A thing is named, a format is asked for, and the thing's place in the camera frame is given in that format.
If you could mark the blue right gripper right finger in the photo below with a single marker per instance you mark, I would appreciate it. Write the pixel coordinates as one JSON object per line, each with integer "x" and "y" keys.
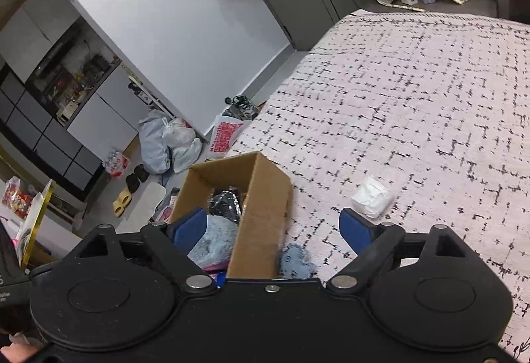
{"x": 375, "y": 246}

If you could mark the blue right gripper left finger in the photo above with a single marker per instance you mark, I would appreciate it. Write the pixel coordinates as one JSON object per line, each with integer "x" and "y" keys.
{"x": 169, "y": 246}

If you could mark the grey blue plush ball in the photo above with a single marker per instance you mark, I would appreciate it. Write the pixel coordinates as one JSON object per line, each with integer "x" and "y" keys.
{"x": 214, "y": 250}

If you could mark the black item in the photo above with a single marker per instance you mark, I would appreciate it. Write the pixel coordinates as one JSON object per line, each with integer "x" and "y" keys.
{"x": 226, "y": 203}

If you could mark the blue tissue pack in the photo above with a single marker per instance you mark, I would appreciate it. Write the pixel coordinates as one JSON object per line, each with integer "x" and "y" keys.
{"x": 220, "y": 279}

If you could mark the person's left hand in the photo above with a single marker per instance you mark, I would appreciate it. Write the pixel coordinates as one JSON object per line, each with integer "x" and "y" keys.
{"x": 18, "y": 347}

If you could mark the white tissue wad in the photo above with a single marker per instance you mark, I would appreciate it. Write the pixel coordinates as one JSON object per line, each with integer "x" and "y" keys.
{"x": 372, "y": 198}

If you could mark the white floor mat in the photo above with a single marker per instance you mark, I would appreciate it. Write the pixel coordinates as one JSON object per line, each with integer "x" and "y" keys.
{"x": 144, "y": 209}

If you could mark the yellow slippers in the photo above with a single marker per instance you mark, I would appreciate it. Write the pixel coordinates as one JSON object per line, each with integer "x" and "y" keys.
{"x": 121, "y": 202}

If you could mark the black slippers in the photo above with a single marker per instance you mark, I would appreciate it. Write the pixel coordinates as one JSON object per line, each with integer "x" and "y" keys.
{"x": 136, "y": 178}

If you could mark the small blue plush octopus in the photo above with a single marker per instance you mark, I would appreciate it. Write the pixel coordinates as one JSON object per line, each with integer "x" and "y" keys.
{"x": 295, "y": 263}

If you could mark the grey plastic bag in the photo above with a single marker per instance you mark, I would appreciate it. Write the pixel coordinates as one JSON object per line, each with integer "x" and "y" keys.
{"x": 154, "y": 152}

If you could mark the pack of pink bottles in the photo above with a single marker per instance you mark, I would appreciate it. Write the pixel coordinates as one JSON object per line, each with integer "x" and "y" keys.
{"x": 116, "y": 163}

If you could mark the white plastic bag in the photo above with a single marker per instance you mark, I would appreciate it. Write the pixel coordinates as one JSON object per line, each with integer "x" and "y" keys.
{"x": 183, "y": 143}

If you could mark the brown cardboard box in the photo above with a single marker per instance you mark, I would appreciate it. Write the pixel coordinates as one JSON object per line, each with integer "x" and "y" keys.
{"x": 261, "y": 232}

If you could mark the red white shopping bag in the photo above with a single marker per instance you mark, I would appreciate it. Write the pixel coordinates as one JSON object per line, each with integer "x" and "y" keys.
{"x": 225, "y": 133}

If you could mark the white black patterned blanket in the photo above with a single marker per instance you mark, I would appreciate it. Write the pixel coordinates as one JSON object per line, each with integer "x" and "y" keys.
{"x": 436, "y": 107}

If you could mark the white cabinet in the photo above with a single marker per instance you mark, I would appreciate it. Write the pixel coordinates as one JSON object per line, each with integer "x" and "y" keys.
{"x": 67, "y": 99}

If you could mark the black shoes by wall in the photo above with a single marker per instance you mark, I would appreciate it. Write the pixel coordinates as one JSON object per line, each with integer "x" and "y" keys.
{"x": 241, "y": 108}

